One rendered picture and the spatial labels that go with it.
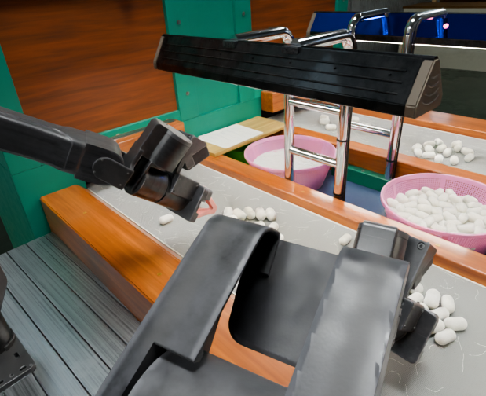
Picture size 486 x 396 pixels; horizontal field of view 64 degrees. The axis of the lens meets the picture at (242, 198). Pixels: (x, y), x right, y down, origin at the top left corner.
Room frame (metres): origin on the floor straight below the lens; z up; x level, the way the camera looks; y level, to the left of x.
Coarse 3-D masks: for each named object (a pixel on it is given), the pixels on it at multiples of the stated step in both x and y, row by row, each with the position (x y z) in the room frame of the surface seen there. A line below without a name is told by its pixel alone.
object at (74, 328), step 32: (0, 256) 0.76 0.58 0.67; (32, 256) 0.75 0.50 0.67; (64, 256) 0.74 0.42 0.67; (32, 288) 0.63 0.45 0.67; (64, 288) 0.63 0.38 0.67; (96, 288) 0.62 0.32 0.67; (32, 320) 0.54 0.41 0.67; (64, 320) 0.54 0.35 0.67; (96, 320) 0.53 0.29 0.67; (128, 320) 0.53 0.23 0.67; (32, 352) 0.47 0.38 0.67; (64, 352) 0.46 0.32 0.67; (96, 352) 0.46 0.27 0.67; (32, 384) 0.40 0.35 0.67; (64, 384) 0.40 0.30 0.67; (96, 384) 0.40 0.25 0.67
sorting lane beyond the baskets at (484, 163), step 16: (304, 112) 1.49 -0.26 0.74; (320, 112) 1.48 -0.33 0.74; (320, 128) 1.30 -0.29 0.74; (336, 128) 1.29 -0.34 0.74; (384, 128) 1.26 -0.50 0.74; (416, 128) 1.24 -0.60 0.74; (368, 144) 1.13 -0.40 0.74; (384, 144) 1.12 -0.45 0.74; (400, 144) 1.11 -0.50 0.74; (448, 144) 1.09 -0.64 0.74; (464, 144) 1.08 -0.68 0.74; (480, 144) 1.07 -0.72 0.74; (432, 160) 0.98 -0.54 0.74; (448, 160) 0.97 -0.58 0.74; (464, 160) 0.97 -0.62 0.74; (480, 160) 0.96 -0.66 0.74
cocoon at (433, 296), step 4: (432, 288) 0.46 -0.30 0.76; (428, 292) 0.46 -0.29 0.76; (432, 292) 0.45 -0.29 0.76; (436, 292) 0.45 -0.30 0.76; (428, 296) 0.45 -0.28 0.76; (432, 296) 0.44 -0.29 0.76; (436, 296) 0.44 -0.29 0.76; (424, 300) 0.44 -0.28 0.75; (428, 300) 0.44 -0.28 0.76; (432, 300) 0.44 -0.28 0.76; (436, 300) 0.44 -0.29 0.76; (428, 304) 0.44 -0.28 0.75; (432, 304) 0.43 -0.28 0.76; (436, 304) 0.43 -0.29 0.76; (432, 308) 0.43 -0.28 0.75
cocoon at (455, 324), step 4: (444, 320) 0.40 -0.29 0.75; (448, 320) 0.40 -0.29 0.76; (452, 320) 0.40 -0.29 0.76; (456, 320) 0.40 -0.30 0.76; (460, 320) 0.40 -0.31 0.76; (464, 320) 0.40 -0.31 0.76; (448, 324) 0.39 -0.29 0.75; (452, 324) 0.39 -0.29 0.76; (456, 324) 0.39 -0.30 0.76; (460, 324) 0.39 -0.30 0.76; (464, 324) 0.39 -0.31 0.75; (452, 328) 0.39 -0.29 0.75; (456, 328) 0.39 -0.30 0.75; (460, 328) 0.39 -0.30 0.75; (464, 328) 0.39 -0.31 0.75
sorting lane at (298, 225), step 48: (96, 192) 0.92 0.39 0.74; (240, 192) 0.86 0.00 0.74; (192, 240) 0.67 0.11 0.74; (288, 240) 0.65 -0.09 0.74; (336, 240) 0.64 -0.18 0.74; (480, 288) 0.48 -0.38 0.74; (432, 336) 0.39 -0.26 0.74; (480, 336) 0.38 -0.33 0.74; (384, 384) 0.32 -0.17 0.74; (432, 384) 0.31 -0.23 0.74; (480, 384) 0.31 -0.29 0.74
